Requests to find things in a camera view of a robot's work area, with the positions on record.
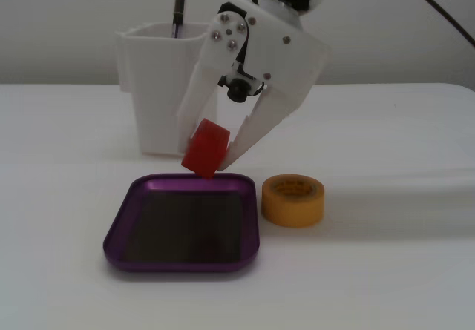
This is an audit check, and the white gripper, black motor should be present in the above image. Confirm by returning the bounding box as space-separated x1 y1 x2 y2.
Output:
176 0 333 173

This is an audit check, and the white plastic container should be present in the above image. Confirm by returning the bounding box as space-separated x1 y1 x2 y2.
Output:
114 21 220 158

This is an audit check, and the yellow tape roll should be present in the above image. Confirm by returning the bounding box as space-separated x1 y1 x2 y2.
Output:
261 174 327 229

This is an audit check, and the red cube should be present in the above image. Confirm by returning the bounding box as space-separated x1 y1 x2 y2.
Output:
180 119 232 180

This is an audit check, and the thick black cable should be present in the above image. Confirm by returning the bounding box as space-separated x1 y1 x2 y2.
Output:
393 0 475 48

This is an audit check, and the purple metal tray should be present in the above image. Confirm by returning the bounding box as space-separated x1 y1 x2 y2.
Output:
102 172 261 274

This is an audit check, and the small black gripper camera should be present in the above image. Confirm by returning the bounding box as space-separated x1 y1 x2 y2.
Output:
218 67 266 103

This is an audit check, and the black ballpoint pen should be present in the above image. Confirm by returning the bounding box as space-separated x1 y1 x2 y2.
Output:
171 0 187 39

